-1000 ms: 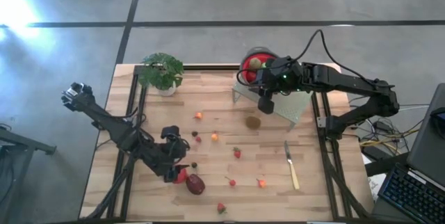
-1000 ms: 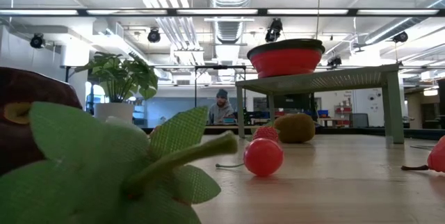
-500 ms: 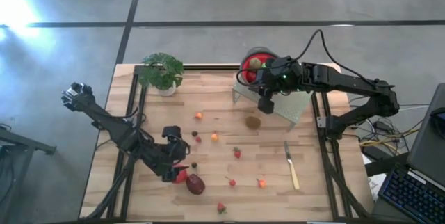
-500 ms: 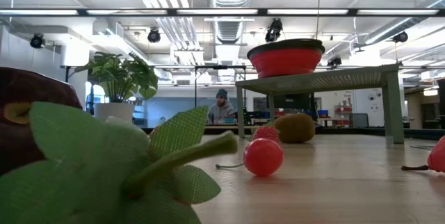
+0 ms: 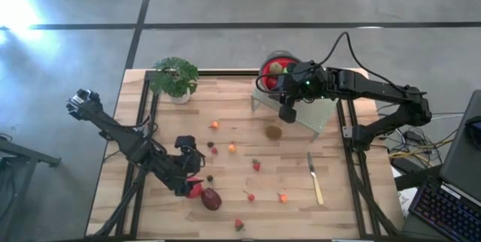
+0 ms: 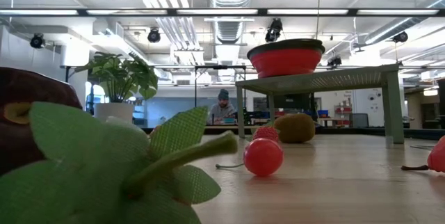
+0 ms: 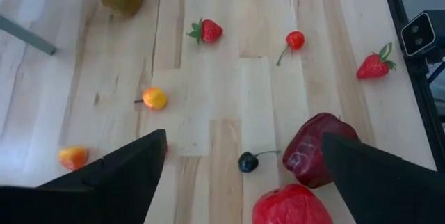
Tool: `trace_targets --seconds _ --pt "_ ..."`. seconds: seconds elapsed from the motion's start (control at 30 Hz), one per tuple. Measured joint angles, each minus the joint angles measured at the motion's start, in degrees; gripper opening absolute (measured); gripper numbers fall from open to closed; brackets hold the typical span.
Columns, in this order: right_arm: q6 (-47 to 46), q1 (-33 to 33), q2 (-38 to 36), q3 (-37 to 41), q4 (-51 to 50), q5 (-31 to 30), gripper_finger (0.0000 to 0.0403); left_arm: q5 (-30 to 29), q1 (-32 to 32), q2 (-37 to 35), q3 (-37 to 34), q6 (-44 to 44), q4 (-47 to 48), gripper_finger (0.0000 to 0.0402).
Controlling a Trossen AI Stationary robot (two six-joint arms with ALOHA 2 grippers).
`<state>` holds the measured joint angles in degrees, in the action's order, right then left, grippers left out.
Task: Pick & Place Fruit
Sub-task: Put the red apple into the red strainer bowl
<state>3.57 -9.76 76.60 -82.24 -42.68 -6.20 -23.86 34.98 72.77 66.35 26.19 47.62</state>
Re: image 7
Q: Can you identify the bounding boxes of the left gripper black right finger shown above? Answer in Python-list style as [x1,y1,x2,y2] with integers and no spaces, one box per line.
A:
[321,131,445,224]

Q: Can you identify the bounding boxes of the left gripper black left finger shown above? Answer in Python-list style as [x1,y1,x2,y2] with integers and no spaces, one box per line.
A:
[0,129,168,224]

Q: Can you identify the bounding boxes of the small yellow orange fruit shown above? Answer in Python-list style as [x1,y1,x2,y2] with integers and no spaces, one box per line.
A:
[133,86,168,111]
[58,145,90,172]

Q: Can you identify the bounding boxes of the dark red apple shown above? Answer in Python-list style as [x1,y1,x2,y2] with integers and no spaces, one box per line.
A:
[282,112,359,189]

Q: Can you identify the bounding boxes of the large bright red apple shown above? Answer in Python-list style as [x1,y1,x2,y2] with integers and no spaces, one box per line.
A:
[252,183,334,224]

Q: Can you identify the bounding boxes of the red strawberry green leaves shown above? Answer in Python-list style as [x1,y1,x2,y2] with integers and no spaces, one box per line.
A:
[186,17,224,45]
[356,42,397,80]

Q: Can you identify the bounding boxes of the dark cherry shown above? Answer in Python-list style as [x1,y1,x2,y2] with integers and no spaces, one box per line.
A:
[238,150,281,174]

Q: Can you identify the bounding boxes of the pale green perforated metal shelf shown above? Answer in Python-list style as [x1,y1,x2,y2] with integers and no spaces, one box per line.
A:
[0,14,58,56]

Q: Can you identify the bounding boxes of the red cherry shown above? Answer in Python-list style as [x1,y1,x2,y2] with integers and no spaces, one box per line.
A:
[275,31,306,67]

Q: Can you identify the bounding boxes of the black aluminium rig frame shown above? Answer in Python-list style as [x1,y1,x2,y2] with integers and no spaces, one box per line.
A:
[378,0,445,173]

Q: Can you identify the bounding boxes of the black table-level camera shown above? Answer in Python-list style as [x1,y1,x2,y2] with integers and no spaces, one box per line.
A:
[400,10,445,65]

